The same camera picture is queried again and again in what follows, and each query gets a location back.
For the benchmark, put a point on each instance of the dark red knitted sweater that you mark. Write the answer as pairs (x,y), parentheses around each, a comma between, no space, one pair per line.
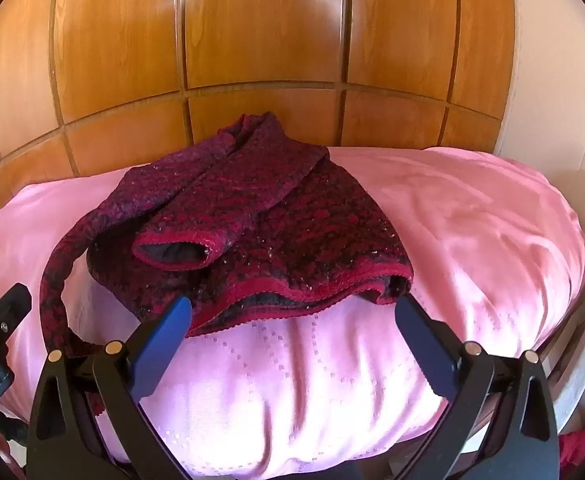
(272,210)

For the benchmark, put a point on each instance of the red cloth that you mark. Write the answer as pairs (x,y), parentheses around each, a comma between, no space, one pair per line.
(584,442)

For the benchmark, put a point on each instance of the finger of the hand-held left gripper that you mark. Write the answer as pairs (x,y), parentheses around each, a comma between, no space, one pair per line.
(7,312)

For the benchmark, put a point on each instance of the wooden wardrobe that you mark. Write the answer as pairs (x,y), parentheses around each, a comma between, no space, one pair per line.
(262,25)

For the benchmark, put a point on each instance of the pink bed blanket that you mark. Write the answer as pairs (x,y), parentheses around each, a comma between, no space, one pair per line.
(472,220)

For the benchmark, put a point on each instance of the wooden bed frame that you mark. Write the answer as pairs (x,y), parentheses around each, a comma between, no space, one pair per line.
(579,350)

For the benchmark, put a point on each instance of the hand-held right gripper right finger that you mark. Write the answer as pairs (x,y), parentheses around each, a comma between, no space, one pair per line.
(425,345)

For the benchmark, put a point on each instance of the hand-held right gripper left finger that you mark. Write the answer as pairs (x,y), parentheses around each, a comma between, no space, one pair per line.
(165,345)

